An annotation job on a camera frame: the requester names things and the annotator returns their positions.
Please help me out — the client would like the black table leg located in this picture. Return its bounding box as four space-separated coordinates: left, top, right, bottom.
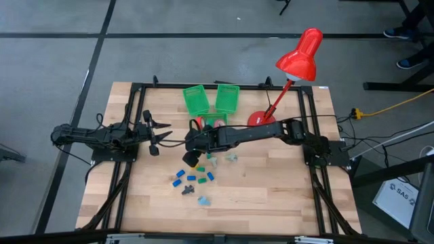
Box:
351 154 434 190

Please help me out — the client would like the grey metal foot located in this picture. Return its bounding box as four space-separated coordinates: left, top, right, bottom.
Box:
0 144 26 163

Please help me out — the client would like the white cardboard box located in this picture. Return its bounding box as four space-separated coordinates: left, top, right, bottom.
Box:
372 178 420 230

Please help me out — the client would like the red desk lamp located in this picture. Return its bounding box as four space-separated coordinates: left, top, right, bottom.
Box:
246 27 324 127

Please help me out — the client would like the silver bracket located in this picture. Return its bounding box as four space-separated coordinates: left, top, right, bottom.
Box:
104 232 143 244
294 236 335 244

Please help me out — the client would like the green plastic basket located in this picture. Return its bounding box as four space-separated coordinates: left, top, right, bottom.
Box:
182 84 210 117
214 83 241 115
195 113 229 131

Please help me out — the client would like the white metal bar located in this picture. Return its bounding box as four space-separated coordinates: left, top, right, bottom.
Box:
352 120 434 160

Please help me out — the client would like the black lamp cable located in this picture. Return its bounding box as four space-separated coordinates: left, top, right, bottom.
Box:
258 81 274 111

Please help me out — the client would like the person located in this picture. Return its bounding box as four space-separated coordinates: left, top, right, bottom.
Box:
382 0 434 70

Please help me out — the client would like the black desk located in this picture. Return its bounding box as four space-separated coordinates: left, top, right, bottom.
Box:
363 0 434 93

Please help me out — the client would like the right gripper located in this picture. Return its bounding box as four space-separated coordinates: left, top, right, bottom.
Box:
182 128 222 168

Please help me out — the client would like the yellow extension cord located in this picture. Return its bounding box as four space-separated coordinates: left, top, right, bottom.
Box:
359 87 434 119

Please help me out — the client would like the black cable bundle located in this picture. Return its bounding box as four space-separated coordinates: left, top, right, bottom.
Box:
318 113 434 184

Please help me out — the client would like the blue shoe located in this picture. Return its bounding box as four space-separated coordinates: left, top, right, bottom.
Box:
395 58 425 70
382 27 413 40

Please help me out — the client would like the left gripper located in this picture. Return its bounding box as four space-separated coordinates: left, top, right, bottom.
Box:
135 110 174 157

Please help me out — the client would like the black screen panel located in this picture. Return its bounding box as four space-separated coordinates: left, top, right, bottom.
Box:
408 162 434 243

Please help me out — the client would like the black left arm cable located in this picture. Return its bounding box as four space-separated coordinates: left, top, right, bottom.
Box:
54 113 106 170

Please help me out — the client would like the black stand leg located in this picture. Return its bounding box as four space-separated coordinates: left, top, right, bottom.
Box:
278 0 292 16

